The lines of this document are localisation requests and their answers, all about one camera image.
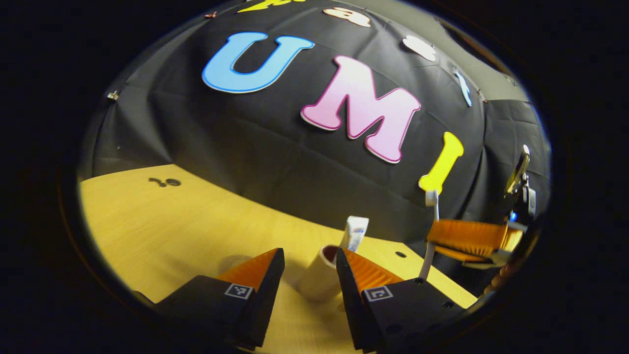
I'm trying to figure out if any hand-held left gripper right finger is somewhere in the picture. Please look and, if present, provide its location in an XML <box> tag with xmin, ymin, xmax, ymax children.
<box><xmin>336</xmin><ymin>248</ymin><xmax>467</xmax><ymax>353</ymax></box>

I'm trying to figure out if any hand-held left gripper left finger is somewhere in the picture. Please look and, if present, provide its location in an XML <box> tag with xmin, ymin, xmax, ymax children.
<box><xmin>155</xmin><ymin>248</ymin><xmax>286</xmax><ymax>350</ymax></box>

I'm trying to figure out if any beige cup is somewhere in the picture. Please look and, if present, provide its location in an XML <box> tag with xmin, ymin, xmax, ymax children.
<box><xmin>299</xmin><ymin>245</ymin><xmax>344</xmax><ymax>301</ymax></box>

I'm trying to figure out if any white toothbrush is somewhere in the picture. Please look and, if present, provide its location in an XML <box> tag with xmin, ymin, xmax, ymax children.
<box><xmin>419</xmin><ymin>190</ymin><xmax>440</xmax><ymax>281</ymax></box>

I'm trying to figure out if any white toothpaste tube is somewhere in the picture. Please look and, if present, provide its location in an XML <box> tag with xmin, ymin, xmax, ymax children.
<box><xmin>339</xmin><ymin>216</ymin><xmax>370</xmax><ymax>252</ymax></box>

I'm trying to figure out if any wooden desktop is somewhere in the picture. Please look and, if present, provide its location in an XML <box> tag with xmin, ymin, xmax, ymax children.
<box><xmin>79</xmin><ymin>164</ymin><xmax>478</xmax><ymax>353</ymax></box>

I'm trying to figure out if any black backdrop cloth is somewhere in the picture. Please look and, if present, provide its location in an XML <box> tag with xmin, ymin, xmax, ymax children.
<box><xmin>79</xmin><ymin>0</ymin><xmax>551</xmax><ymax>295</ymax></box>

